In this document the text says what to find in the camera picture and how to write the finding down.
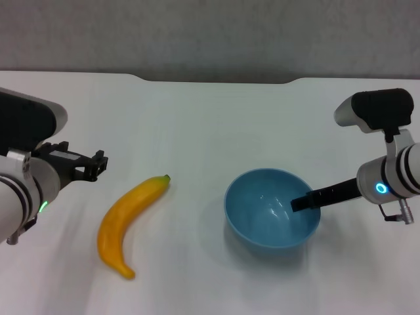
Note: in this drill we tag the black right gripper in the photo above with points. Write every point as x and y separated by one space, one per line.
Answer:
341 192

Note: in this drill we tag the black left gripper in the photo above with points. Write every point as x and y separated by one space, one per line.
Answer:
62 164

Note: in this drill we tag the blue plastic bowl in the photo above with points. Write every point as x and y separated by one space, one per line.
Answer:
262 229

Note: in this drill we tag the yellow banana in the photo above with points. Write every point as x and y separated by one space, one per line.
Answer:
124 216

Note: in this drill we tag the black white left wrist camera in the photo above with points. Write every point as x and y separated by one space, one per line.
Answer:
23 118

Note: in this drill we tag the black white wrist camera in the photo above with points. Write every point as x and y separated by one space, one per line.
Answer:
377 106
23 118

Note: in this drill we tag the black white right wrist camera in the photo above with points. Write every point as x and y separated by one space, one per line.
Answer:
377 106

